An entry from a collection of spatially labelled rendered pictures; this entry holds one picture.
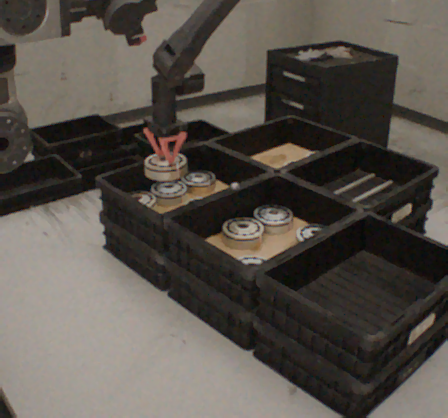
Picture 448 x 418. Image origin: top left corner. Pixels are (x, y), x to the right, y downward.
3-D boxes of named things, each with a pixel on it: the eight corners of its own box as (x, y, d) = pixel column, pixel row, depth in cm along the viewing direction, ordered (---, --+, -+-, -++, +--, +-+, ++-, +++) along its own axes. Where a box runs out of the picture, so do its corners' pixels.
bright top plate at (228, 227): (245, 244, 140) (245, 242, 139) (214, 229, 146) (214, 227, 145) (271, 229, 146) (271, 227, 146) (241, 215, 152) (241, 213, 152)
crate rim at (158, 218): (160, 226, 136) (159, 217, 135) (93, 185, 156) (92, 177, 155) (276, 179, 161) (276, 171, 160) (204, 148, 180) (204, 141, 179)
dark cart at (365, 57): (312, 227, 321) (326, 67, 281) (260, 197, 353) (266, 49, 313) (380, 198, 353) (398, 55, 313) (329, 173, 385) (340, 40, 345)
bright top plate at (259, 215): (276, 229, 146) (276, 227, 146) (246, 216, 152) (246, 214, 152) (300, 215, 153) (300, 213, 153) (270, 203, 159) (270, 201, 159)
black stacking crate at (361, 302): (364, 391, 102) (374, 345, 97) (250, 319, 121) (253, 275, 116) (462, 301, 126) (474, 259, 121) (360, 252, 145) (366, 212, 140)
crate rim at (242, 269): (251, 282, 117) (251, 272, 116) (160, 227, 136) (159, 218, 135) (365, 218, 141) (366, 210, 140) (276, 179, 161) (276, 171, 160)
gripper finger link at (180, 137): (172, 153, 145) (171, 117, 141) (188, 162, 139) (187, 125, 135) (148, 159, 141) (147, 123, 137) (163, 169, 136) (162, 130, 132)
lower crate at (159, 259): (163, 297, 145) (161, 257, 140) (99, 250, 165) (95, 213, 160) (272, 243, 170) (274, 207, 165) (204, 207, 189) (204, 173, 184)
